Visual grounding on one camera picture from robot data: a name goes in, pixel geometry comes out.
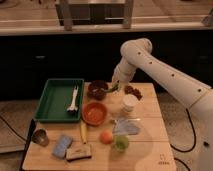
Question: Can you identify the blue sponge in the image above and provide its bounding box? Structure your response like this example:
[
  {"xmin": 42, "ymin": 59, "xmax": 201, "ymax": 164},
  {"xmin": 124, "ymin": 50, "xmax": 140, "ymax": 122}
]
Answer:
[{"xmin": 52, "ymin": 135, "xmax": 73, "ymax": 158}]

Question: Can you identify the grey blue cloth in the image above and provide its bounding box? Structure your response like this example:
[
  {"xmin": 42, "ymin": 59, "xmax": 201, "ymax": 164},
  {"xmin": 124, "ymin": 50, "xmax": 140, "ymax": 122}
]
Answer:
[{"xmin": 113, "ymin": 120, "xmax": 140, "ymax": 135}]

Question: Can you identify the green cup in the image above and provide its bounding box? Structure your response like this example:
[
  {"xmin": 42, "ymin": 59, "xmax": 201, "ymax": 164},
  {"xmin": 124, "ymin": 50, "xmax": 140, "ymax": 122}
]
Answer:
[{"xmin": 114, "ymin": 135, "xmax": 129, "ymax": 152}]

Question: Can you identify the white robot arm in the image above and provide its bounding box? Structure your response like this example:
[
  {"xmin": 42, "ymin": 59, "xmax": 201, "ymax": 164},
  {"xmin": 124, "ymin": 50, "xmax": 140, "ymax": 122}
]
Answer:
[{"xmin": 112, "ymin": 38, "xmax": 213, "ymax": 171}]

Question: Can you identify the white dish brush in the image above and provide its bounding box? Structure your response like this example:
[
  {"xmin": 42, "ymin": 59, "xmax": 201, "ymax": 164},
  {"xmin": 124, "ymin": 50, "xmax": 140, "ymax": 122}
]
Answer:
[{"xmin": 67, "ymin": 86, "xmax": 78, "ymax": 112}]

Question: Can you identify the metal cup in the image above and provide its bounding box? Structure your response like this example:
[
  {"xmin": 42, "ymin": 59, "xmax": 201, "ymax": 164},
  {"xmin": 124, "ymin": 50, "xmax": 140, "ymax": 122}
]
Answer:
[{"xmin": 32, "ymin": 129, "xmax": 49, "ymax": 147}]

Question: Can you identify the green plastic tray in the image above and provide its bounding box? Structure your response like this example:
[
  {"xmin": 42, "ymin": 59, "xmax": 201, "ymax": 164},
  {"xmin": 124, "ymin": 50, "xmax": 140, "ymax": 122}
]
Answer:
[{"xmin": 35, "ymin": 78, "xmax": 84, "ymax": 123}]

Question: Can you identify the brown dried fruit pile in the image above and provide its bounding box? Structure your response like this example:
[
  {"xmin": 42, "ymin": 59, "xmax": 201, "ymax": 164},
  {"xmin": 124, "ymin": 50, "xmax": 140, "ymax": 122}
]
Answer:
[{"xmin": 124, "ymin": 86, "xmax": 142, "ymax": 100}]

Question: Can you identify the black cable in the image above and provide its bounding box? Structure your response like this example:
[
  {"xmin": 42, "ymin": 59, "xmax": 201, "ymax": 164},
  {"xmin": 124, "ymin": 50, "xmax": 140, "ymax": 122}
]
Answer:
[{"xmin": 170, "ymin": 108, "xmax": 198, "ymax": 171}]

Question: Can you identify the purple bowl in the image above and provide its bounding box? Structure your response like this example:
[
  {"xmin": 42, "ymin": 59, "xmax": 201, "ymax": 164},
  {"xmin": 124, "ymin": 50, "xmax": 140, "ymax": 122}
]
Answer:
[{"xmin": 87, "ymin": 80, "xmax": 108, "ymax": 100}]

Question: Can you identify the orange bowl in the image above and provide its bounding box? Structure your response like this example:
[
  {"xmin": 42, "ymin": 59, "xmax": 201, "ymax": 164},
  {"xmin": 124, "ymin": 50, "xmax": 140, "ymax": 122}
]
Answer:
[{"xmin": 82, "ymin": 102, "xmax": 107, "ymax": 126}]

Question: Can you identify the metal frame stand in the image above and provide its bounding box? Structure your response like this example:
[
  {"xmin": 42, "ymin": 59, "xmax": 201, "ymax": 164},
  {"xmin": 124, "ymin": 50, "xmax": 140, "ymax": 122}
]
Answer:
[{"xmin": 55, "ymin": 0, "xmax": 134, "ymax": 31}]

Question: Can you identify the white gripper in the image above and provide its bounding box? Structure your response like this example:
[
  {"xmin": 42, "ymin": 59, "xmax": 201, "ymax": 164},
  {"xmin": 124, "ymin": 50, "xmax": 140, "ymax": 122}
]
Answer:
[{"xmin": 112, "ymin": 66, "xmax": 127, "ymax": 83}]

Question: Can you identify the yellow banana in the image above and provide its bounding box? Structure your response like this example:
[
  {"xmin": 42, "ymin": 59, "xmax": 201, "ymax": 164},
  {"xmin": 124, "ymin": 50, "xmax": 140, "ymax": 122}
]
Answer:
[{"xmin": 80, "ymin": 120, "xmax": 87, "ymax": 144}]

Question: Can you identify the orange fruit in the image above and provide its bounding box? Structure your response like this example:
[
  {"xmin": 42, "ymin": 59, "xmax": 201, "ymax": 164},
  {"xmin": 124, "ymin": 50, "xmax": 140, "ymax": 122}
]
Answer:
[{"xmin": 99, "ymin": 130, "xmax": 113, "ymax": 144}]

